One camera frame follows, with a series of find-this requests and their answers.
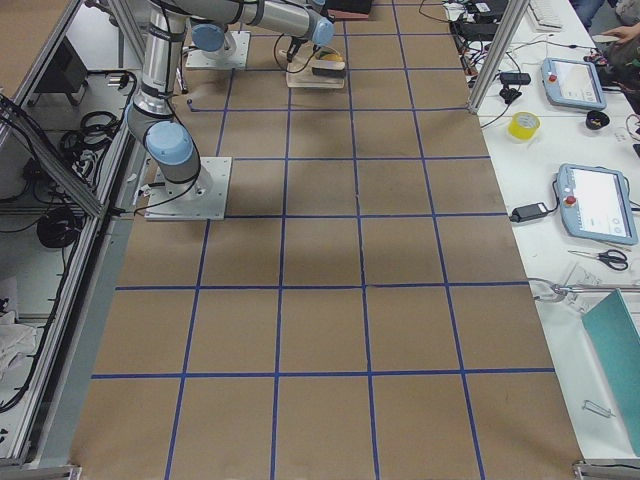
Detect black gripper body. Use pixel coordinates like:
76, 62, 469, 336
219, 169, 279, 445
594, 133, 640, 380
286, 37, 306, 63

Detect beige plastic dustpan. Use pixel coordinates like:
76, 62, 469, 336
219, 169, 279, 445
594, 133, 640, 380
285, 47, 346, 89

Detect beige hand brush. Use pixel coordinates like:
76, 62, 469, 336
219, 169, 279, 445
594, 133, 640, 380
311, 60, 346, 79

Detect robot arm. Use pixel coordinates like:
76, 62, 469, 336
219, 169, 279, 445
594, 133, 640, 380
125, 1, 334, 220

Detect pink bin with black bag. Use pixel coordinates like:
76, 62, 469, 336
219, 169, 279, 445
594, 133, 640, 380
326, 0, 373, 20

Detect yellow tape roll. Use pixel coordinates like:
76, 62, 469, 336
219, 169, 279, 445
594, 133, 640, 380
507, 111, 541, 141

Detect upper teach pendant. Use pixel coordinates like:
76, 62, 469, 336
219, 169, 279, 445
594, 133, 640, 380
540, 58, 607, 111

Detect teach pendant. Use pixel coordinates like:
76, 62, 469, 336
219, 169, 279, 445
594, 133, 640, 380
540, 58, 607, 111
555, 163, 639, 246

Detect black power adapter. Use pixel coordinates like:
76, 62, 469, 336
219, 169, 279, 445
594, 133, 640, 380
509, 202, 552, 223

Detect small black bowl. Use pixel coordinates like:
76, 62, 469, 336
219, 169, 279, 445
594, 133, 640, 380
585, 110, 610, 131

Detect lower teach pendant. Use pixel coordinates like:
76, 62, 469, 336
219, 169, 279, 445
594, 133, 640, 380
555, 163, 639, 246

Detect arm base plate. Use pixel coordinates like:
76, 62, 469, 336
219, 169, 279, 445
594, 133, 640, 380
144, 157, 232, 221
186, 31, 251, 70

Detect aluminium frame post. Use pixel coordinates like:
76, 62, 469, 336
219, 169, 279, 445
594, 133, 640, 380
467, 0, 529, 114

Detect black handled scissors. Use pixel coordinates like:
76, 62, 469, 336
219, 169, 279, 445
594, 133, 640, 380
569, 249, 629, 271

